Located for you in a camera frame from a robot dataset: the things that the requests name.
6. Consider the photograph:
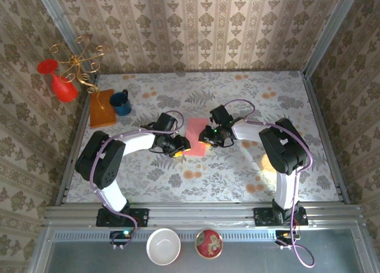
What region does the pink cloth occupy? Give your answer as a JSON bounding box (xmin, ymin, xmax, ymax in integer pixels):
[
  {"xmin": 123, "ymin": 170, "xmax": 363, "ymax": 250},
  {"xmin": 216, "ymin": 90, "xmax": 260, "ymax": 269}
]
[{"xmin": 184, "ymin": 118, "xmax": 212, "ymax": 157}]

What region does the round cork coaster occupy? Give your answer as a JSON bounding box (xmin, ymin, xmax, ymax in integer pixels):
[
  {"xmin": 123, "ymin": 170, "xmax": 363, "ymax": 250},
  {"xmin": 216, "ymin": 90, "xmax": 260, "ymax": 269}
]
[{"xmin": 259, "ymin": 153, "xmax": 276, "ymax": 172}]

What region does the blue enamel mug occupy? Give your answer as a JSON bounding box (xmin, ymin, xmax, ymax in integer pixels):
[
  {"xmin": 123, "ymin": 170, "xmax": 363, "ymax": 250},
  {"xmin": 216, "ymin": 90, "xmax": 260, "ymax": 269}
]
[{"xmin": 109, "ymin": 89, "xmax": 132, "ymax": 116}]

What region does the orange wooden board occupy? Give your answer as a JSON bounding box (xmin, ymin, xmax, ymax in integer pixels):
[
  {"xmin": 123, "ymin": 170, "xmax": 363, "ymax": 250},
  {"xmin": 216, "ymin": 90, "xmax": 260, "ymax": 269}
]
[{"xmin": 89, "ymin": 88, "xmax": 117, "ymax": 128}]

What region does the white bowl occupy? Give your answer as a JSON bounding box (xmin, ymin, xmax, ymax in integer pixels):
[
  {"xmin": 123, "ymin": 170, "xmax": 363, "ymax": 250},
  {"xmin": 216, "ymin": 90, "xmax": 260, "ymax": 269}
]
[{"xmin": 145, "ymin": 227, "xmax": 182, "ymax": 266}]

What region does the red patterned bowl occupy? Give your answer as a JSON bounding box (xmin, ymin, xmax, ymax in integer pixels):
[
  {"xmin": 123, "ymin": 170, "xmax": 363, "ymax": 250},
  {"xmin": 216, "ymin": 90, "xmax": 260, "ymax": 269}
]
[{"xmin": 194, "ymin": 228, "xmax": 223, "ymax": 259}]

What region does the small black controller box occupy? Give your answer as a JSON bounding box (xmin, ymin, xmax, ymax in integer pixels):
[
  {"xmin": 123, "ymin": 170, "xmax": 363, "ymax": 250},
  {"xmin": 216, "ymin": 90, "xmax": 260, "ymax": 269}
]
[
  {"xmin": 109, "ymin": 230, "xmax": 133, "ymax": 250},
  {"xmin": 274, "ymin": 230, "xmax": 300, "ymax": 250}
]

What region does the red plastic goblet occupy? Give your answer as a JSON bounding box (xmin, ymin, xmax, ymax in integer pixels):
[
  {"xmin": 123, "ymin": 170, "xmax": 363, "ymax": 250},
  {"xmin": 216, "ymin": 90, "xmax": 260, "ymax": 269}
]
[{"xmin": 37, "ymin": 58, "xmax": 80, "ymax": 103}]

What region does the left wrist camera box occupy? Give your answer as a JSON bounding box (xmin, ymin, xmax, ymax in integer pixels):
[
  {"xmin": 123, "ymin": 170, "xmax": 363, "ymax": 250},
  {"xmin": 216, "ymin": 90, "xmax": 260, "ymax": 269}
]
[{"xmin": 141, "ymin": 112, "xmax": 178, "ymax": 136}]

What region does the aluminium front rail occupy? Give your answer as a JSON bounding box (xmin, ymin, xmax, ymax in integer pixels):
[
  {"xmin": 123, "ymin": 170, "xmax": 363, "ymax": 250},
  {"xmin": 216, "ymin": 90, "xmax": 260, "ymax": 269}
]
[{"xmin": 43, "ymin": 202, "xmax": 365, "ymax": 228}]

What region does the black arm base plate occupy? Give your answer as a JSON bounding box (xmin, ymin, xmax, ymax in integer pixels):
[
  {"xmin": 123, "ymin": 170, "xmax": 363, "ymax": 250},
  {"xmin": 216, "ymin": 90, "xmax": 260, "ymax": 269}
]
[
  {"xmin": 96, "ymin": 208, "xmax": 150, "ymax": 228},
  {"xmin": 254, "ymin": 207, "xmax": 309, "ymax": 227}
]

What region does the purple cable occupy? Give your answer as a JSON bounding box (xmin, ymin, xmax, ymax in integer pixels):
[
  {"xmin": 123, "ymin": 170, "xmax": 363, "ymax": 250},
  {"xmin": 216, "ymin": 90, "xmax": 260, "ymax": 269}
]
[
  {"xmin": 90, "ymin": 110, "xmax": 179, "ymax": 250},
  {"xmin": 224, "ymin": 99, "xmax": 316, "ymax": 268}
]

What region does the slotted grey cable duct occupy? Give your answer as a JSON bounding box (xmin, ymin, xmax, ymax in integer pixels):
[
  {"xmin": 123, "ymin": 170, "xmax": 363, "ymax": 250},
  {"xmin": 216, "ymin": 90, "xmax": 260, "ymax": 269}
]
[{"xmin": 52, "ymin": 231, "xmax": 354, "ymax": 243}]

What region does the aluminium side rail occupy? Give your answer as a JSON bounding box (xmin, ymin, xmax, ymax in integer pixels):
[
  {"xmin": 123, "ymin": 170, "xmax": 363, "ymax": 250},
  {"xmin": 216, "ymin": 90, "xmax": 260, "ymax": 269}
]
[
  {"xmin": 302, "ymin": 71, "xmax": 352, "ymax": 205},
  {"xmin": 55, "ymin": 75, "xmax": 100, "ymax": 205}
]

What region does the gold wire glass rack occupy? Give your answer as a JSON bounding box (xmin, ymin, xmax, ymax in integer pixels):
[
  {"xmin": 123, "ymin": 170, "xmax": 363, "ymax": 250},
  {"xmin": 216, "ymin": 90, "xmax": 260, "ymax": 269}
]
[{"xmin": 49, "ymin": 35, "xmax": 111, "ymax": 110}]

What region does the aluminium corner post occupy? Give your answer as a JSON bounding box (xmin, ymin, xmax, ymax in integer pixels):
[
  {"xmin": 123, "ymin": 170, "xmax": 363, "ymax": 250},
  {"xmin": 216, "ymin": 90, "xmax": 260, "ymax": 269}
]
[
  {"xmin": 33, "ymin": 0, "xmax": 100, "ymax": 84},
  {"xmin": 302, "ymin": 0, "xmax": 362, "ymax": 78}
]

